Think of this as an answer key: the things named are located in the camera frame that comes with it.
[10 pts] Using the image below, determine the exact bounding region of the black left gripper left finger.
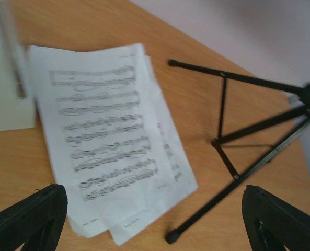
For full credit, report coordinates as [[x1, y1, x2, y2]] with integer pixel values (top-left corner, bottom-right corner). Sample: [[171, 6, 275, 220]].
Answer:
[[0, 184, 68, 250]]

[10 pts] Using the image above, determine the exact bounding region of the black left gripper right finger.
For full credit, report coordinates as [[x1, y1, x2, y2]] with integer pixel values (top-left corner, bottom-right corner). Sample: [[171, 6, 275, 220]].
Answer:
[[242, 185, 310, 250]]

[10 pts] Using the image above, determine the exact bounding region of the white sheet music page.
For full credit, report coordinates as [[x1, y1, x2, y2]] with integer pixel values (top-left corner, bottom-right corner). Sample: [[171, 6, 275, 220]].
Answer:
[[28, 43, 173, 237], [110, 56, 198, 246]]

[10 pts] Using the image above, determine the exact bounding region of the white grey metronome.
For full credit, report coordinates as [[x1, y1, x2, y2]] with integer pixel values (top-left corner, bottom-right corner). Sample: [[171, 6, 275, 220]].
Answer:
[[0, 1, 36, 131]]

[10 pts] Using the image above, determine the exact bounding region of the black tripod music stand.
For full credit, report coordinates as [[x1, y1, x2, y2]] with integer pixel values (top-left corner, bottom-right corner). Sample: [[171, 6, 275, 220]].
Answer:
[[165, 59, 310, 245]]

